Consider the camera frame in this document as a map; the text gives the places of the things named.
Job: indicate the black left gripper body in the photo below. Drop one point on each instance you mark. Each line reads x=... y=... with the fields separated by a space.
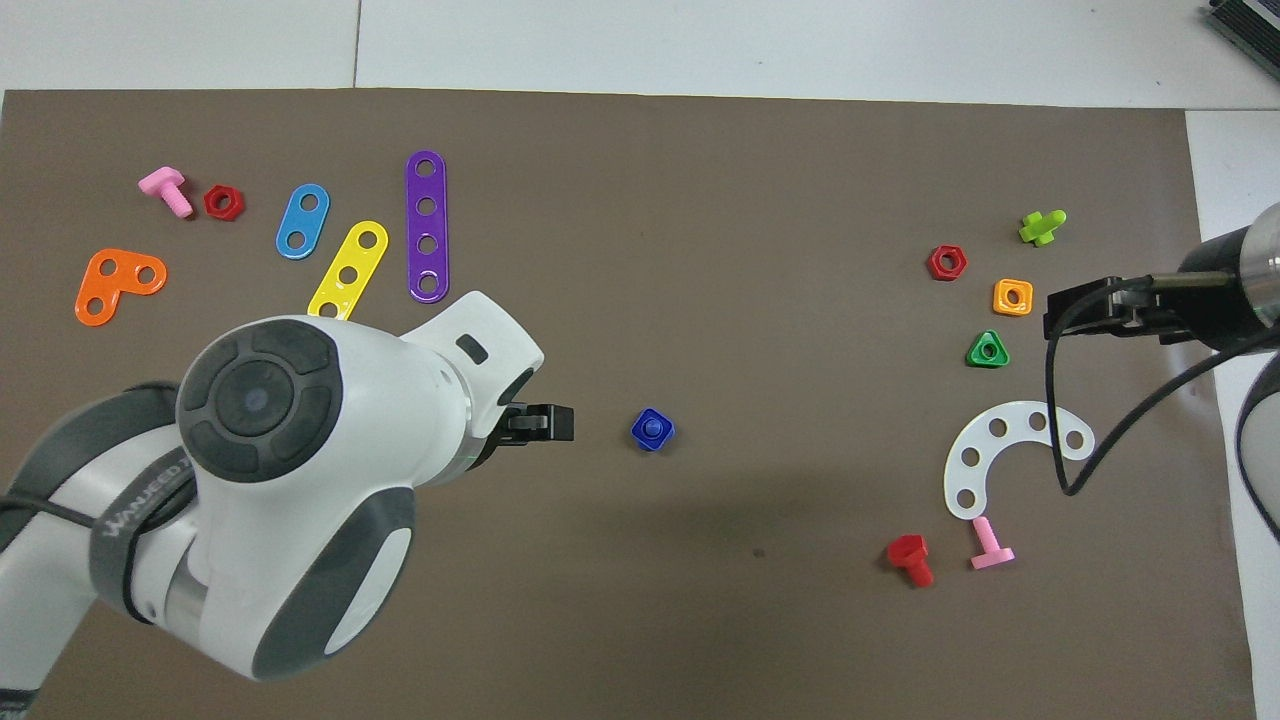
x=500 y=420

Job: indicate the orange square plastic nut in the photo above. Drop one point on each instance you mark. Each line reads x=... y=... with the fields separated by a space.
x=1000 y=306

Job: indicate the red hexagonal plastic nut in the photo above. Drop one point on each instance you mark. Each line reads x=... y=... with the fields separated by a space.
x=213 y=195
x=936 y=255

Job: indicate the black ribbed device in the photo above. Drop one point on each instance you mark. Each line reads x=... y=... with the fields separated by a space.
x=1250 y=18

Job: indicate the brown table mat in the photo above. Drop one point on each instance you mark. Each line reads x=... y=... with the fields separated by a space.
x=700 y=250

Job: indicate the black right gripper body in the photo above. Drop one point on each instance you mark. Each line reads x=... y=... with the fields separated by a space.
x=1205 y=300

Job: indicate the red plastic bolt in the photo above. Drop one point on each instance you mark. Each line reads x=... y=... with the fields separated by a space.
x=908 y=550

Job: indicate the orange angled three-hole plate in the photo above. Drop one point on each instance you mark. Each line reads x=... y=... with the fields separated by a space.
x=122 y=278

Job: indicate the green triangular plastic nut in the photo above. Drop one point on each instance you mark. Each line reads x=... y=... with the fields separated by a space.
x=975 y=358

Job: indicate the pink plastic bolt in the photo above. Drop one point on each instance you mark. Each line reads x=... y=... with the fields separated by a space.
x=165 y=185
x=990 y=552

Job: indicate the blue two-hole plastic plate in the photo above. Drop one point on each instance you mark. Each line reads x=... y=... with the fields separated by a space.
x=302 y=222

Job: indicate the yellow three-hole plastic plate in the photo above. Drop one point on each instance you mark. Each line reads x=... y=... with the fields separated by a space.
x=358 y=257

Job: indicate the purple four-hole plastic plate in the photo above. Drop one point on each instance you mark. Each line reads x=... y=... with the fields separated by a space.
x=427 y=187

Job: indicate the blue square plastic nut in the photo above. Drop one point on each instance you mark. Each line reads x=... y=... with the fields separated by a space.
x=640 y=432

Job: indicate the lime cross-head plastic bolt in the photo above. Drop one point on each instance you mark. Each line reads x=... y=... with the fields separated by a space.
x=1038 y=229

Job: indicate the white curved five-hole plate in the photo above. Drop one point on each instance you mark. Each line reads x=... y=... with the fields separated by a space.
x=975 y=478

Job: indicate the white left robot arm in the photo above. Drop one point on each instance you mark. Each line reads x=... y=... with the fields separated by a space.
x=300 y=480

